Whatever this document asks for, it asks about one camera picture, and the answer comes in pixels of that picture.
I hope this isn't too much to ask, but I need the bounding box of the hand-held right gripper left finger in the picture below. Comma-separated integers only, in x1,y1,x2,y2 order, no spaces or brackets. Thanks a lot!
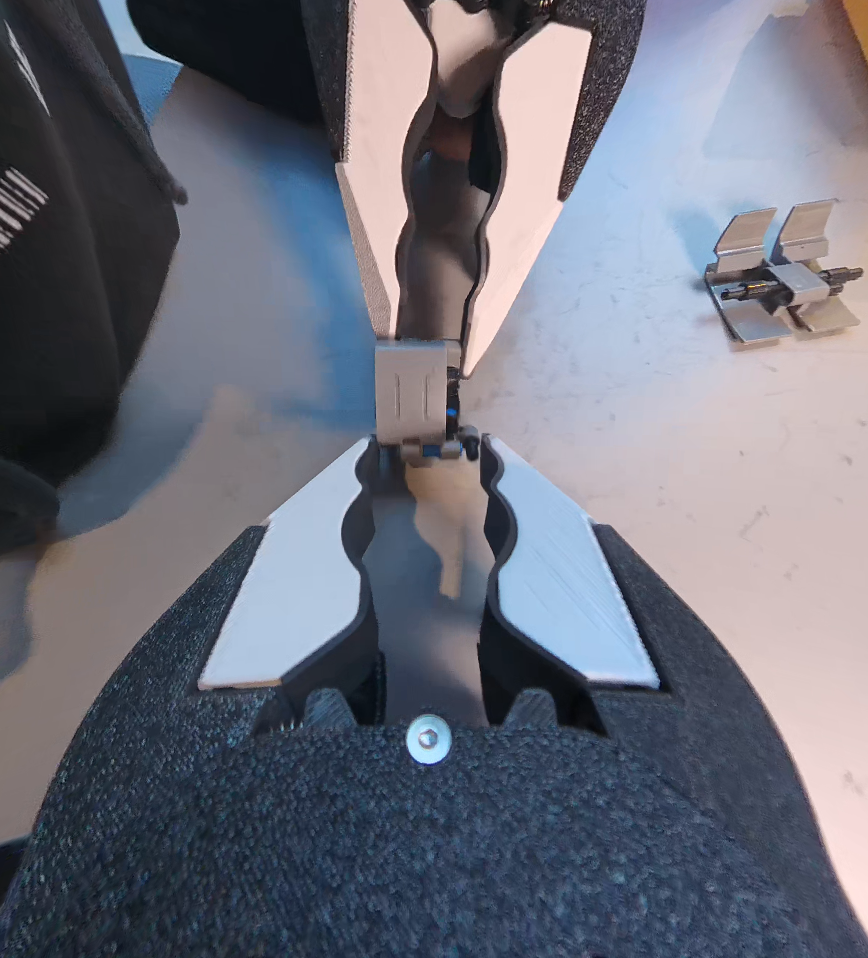
198,436,388,727

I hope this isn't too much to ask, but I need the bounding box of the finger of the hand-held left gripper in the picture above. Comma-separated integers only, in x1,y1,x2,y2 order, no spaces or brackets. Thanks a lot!
332,0,438,341
464,18,595,375

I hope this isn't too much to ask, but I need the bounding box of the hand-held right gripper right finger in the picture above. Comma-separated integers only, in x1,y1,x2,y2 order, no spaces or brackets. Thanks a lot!
477,434,661,727

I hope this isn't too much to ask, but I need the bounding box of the black toy wheel assembly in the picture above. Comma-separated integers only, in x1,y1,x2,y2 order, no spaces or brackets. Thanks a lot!
400,359,481,467

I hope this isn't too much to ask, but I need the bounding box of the grey toy bracket piece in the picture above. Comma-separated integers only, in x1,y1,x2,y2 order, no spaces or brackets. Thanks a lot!
374,338,466,469

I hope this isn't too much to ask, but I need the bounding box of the grey desk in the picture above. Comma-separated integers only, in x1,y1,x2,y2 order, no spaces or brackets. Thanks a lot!
0,0,868,958

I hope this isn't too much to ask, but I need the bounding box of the grey chair seat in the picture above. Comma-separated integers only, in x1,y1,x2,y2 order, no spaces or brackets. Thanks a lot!
121,52,184,128

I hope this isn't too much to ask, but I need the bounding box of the grey toy panel assembly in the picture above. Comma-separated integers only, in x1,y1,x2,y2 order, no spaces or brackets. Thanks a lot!
703,198,865,345

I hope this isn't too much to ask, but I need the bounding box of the person's black printed hoodie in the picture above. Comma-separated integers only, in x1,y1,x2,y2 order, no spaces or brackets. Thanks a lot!
0,0,189,566

